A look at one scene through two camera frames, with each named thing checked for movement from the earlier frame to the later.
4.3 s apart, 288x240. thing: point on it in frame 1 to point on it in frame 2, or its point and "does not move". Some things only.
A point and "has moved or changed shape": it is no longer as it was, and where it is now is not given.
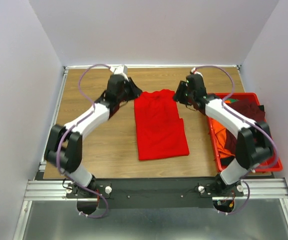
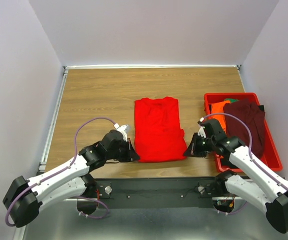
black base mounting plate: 155,193 does not move
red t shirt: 160,132 has moved or changed shape
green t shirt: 233,100 does not move
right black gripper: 181,88 to 193,150
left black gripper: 136,91 to 131,154
